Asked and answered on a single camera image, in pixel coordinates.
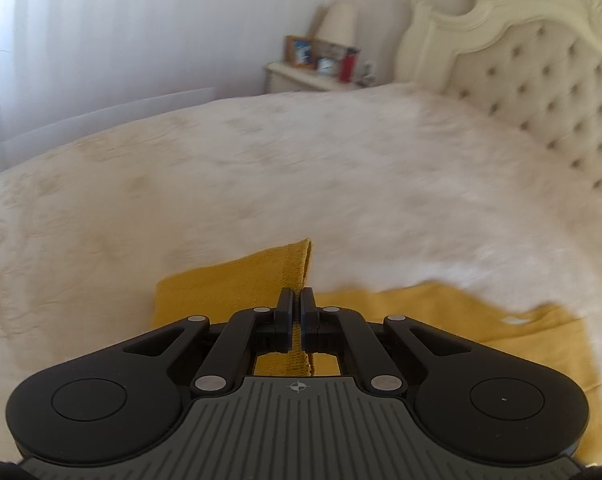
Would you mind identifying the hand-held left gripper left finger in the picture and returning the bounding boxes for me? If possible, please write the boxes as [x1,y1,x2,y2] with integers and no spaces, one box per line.
[122,287,300,396]

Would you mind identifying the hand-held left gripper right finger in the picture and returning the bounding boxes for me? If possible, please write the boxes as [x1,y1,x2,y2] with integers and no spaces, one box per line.
[301,287,476,395]

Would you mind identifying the cream table lamp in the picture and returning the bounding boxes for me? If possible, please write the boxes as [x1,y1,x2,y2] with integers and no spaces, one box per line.
[313,1,358,46]

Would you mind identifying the cream floral bedspread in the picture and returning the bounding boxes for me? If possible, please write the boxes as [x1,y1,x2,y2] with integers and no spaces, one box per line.
[0,82,602,463]

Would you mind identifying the white sheer curtain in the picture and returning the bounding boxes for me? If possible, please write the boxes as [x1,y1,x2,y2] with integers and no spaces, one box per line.
[0,0,217,181]

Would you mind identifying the red bottle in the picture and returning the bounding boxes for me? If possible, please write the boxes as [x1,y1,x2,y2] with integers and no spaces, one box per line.
[339,47,361,84]

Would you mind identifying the wooden picture frame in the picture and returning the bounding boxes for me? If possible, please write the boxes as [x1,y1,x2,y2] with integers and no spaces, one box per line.
[285,35,318,71]

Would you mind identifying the yellow knit sweater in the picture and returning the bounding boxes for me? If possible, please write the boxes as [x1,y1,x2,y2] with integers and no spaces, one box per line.
[152,238,602,466]

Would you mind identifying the cream nightstand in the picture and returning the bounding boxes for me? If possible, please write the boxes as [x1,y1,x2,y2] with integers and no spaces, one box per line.
[264,61,363,94]

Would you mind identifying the cream tufted headboard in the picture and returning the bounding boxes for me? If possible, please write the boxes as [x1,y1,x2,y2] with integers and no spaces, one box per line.
[395,0,602,211]

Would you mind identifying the small photo frame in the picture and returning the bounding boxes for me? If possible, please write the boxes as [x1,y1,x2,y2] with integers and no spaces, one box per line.
[315,42,347,77]

